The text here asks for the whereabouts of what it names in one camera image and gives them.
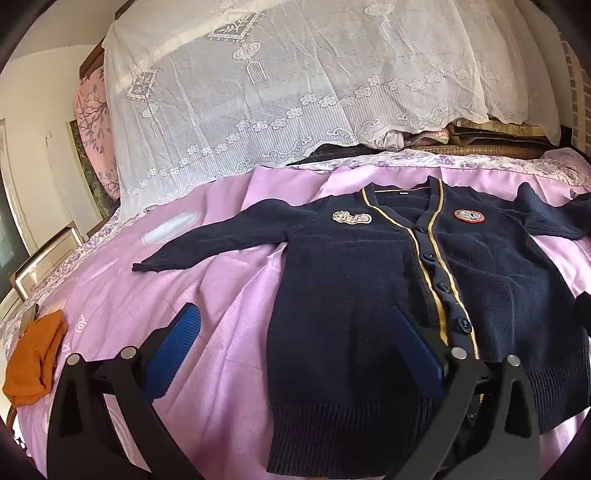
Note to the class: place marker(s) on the pink folded quilt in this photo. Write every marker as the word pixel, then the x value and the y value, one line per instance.
pixel 415 137

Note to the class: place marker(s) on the small brown flat object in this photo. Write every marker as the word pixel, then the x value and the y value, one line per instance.
pixel 27 319

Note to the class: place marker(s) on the green framed painting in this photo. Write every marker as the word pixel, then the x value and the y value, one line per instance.
pixel 85 166

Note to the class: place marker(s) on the white lace cloth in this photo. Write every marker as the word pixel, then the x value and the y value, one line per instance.
pixel 286 83

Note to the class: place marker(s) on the woven straw mat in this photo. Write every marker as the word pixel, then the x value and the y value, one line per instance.
pixel 503 138

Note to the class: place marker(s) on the pink quilt cover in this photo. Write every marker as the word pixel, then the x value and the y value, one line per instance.
pixel 207 277

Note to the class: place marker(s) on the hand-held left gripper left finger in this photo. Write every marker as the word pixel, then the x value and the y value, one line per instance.
pixel 178 341

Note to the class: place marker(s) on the navy knit cardigan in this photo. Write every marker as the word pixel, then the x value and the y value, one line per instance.
pixel 369 286

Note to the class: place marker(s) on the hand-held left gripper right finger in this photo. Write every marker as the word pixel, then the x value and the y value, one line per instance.
pixel 415 350

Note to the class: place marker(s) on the purple floral bed sheet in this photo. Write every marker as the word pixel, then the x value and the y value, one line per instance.
pixel 485 161

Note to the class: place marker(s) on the orange folded garment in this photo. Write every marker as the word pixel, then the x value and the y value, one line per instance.
pixel 37 360

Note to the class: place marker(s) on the dark cloth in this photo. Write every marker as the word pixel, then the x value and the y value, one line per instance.
pixel 332 153

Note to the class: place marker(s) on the pink floral hanging cloth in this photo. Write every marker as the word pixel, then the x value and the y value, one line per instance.
pixel 92 129

